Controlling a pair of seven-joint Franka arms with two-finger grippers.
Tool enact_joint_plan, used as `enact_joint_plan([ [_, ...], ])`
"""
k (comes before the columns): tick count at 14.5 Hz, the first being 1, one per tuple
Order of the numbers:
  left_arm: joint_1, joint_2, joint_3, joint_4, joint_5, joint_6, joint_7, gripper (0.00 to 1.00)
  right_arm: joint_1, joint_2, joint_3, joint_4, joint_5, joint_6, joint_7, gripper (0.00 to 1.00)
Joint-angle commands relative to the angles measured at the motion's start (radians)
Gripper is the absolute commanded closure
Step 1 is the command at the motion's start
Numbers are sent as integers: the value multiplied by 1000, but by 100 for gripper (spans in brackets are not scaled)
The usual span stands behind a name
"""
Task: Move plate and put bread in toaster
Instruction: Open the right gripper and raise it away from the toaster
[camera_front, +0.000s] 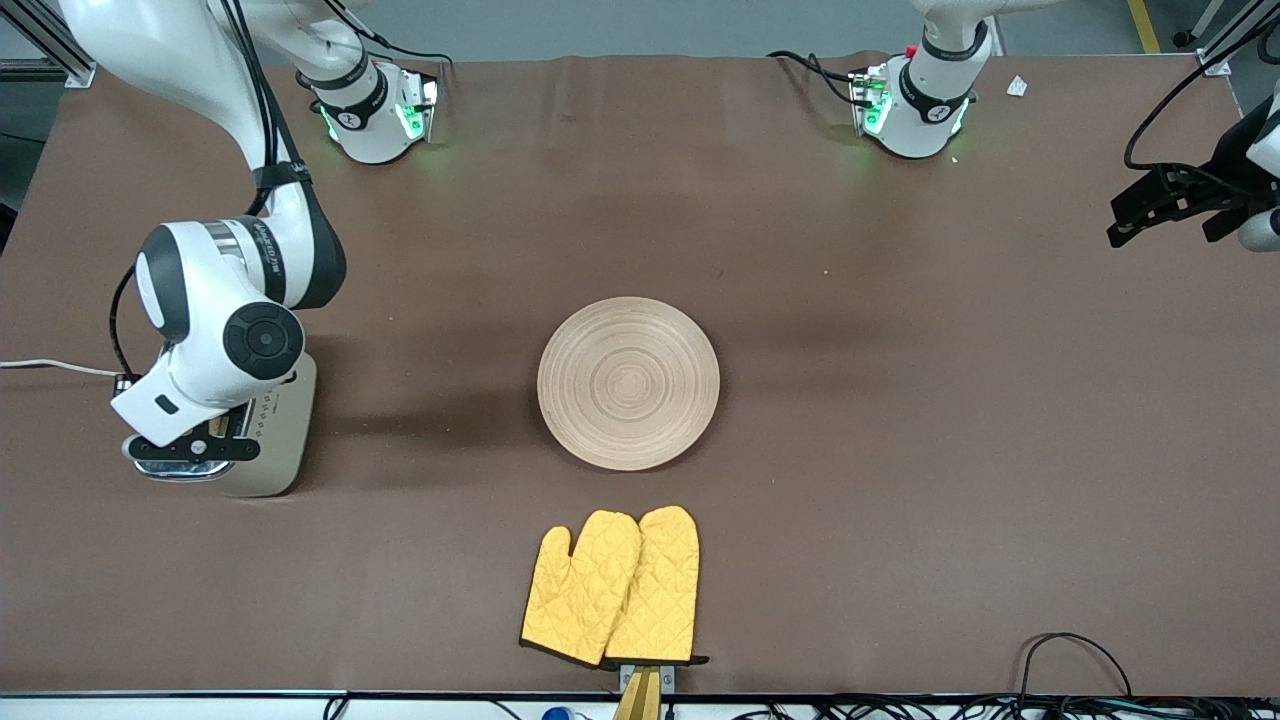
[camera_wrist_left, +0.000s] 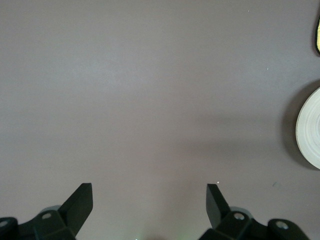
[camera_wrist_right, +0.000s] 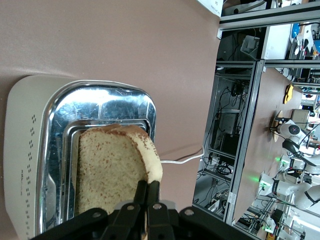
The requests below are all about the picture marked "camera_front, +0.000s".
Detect black right arm base cable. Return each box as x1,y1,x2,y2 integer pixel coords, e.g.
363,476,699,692
330,0,453,101

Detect yellow quilted oven mitt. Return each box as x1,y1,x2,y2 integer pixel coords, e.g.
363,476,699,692
520,510,643,669
603,505,709,667

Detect black arm base cable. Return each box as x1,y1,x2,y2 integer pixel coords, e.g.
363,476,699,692
330,0,453,101
767,50,863,106

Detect white toaster power cable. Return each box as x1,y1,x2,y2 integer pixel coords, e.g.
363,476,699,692
0,358,123,379

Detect looped black cable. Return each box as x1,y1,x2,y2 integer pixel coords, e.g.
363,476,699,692
1017,632,1134,701

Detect aluminium frame bar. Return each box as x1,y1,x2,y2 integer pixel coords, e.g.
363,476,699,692
0,0,98,91
1195,0,1280,79

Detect beige and chrome toaster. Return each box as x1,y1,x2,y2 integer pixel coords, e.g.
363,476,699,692
122,352,318,498

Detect tangled black cables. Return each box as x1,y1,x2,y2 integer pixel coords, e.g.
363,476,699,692
720,695,1280,720

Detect black left arm base cable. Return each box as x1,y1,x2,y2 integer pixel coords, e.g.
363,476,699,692
767,50,863,106

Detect round pale wooden plate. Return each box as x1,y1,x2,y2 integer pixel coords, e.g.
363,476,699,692
537,297,721,472

